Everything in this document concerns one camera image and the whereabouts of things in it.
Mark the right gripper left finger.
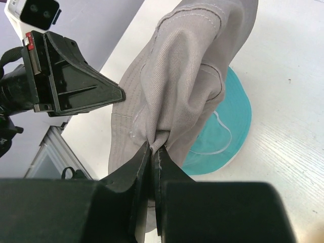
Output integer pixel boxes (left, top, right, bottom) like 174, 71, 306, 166
97, 142, 151, 242

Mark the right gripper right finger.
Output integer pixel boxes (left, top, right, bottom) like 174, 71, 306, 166
153, 146, 200, 242

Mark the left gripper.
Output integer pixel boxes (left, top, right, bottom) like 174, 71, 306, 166
1, 31, 126, 116

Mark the teal bucket hat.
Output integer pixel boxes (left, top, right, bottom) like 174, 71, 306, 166
182, 68, 252, 176

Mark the grey bucket hat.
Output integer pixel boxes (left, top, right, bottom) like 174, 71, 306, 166
108, 0, 259, 233

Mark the white bucket hat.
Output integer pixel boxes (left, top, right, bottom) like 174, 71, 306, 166
226, 151, 240, 166

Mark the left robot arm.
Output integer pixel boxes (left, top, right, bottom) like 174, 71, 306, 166
1, 31, 126, 155

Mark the aluminium front rail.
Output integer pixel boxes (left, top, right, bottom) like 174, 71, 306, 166
24, 126, 92, 180

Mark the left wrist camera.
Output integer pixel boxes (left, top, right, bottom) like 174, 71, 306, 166
4, 0, 61, 40

